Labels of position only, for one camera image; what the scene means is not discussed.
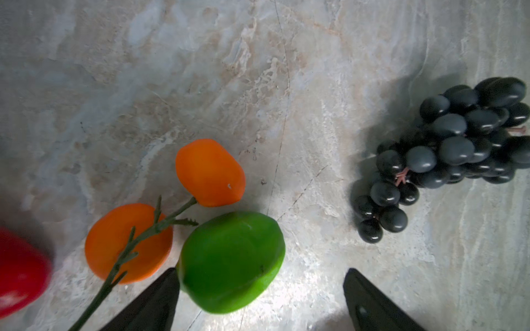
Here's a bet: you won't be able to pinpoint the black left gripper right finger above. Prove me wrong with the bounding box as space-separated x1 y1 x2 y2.
343 268 425 331

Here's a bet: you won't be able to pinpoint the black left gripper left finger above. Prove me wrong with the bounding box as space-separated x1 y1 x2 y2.
102 268 180 330

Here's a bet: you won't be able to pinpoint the green fake pepper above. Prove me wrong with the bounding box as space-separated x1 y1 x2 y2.
177 211 286 314

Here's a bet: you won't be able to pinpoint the orange fake tomatoes on vine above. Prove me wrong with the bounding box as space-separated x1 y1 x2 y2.
68 138 247 331

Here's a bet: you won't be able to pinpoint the red fake strawberry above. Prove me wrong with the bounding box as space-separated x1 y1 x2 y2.
1 228 52 318

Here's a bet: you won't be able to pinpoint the black fake grape bunch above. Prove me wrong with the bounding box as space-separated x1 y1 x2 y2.
350 77 529 244

